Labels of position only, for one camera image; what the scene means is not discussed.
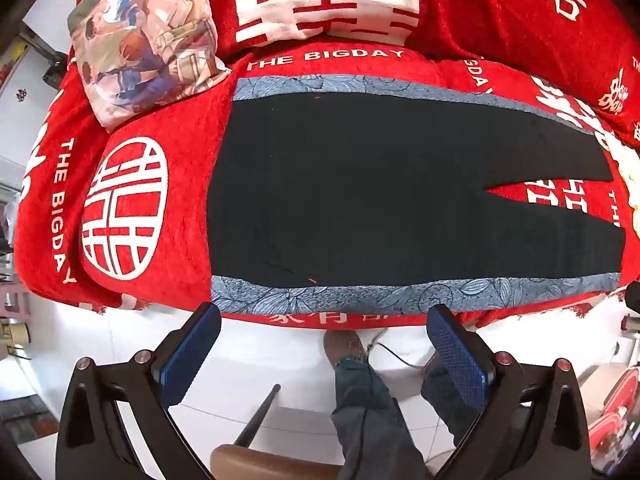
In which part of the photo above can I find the black handle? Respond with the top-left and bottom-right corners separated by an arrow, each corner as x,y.
41,35 -> 69,87

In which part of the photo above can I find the red round object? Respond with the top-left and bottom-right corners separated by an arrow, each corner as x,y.
587,364 -> 640,476

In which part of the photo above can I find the person's leg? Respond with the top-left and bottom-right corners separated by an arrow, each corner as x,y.
420,352 -> 483,456
330,357 -> 433,480

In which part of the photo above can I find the cartoon printed pillow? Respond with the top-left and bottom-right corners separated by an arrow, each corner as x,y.
66,0 -> 233,135

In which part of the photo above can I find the wooden chair seat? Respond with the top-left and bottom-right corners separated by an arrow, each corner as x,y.
210,444 -> 347,480

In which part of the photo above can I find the black cable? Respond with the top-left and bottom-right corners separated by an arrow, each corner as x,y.
366,330 -> 437,372

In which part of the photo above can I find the person's right leg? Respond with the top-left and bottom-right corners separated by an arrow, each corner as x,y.
420,352 -> 483,456

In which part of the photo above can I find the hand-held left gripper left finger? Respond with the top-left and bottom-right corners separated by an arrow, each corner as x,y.
55,302 -> 223,480

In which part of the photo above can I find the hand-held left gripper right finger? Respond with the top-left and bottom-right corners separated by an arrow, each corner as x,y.
426,303 -> 593,480

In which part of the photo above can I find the white cabinet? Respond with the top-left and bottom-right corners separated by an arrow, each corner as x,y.
0,22 -> 72,201

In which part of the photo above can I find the red cushion large white print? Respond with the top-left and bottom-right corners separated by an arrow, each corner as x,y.
205,0 -> 437,61

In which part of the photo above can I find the black rod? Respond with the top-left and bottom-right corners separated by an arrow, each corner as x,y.
233,384 -> 282,449

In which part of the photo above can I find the red printed blanket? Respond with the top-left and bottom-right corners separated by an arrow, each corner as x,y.
14,35 -> 640,331

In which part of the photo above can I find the red cushion small white print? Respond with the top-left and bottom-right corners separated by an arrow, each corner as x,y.
410,0 -> 640,148

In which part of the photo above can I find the person's left leg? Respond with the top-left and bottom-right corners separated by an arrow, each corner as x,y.
330,357 -> 433,480

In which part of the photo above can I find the brown shoe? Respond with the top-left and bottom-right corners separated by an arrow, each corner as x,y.
323,330 -> 369,367

